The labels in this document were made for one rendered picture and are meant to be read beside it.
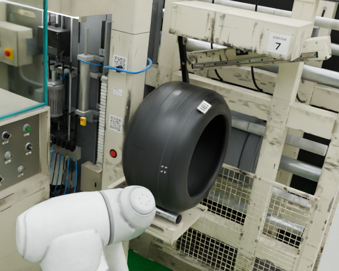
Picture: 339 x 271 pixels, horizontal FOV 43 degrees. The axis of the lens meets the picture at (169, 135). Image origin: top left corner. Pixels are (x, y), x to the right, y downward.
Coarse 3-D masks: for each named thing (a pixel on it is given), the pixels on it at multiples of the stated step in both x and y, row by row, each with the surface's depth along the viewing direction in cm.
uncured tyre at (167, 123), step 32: (160, 96) 180; (192, 96) 178; (128, 128) 182; (160, 128) 172; (192, 128) 171; (224, 128) 204; (128, 160) 179; (160, 160) 170; (192, 160) 223; (160, 192) 176; (192, 192) 212
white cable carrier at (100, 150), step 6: (102, 78) 201; (102, 84) 202; (102, 90) 203; (102, 96) 204; (102, 102) 205; (102, 108) 206; (102, 114) 208; (102, 120) 209; (102, 126) 210; (102, 132) 212; (102, 138) 212; (102, 144) 213; (102, 150) 215; (102, 156) 216; (102, 162) 218
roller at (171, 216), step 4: (156, 208) 196; (160, 208) 196; (156, 212) 196; (160, 212) 195; (164, 212) 194; (168, 212) 194; (172, 212) 194; (160, 216) 196; (164, 216) 194; (168, 216) 193; (172, 216) 192; (176, 216) 192; (180, 216) 193; (172, 220) 193; (176, 220) 191; (180, 220) 194
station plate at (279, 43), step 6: (270, 36) 179; (276, 36) 178; (282, 36) 177; (288, 36) 176; (270, 42) 180; (276, 42) 179; (282, 42) 178; (288, 42) 176; (270, 48) 181; (276, 48) 180; (282, 48) 178; (282, 54) 179
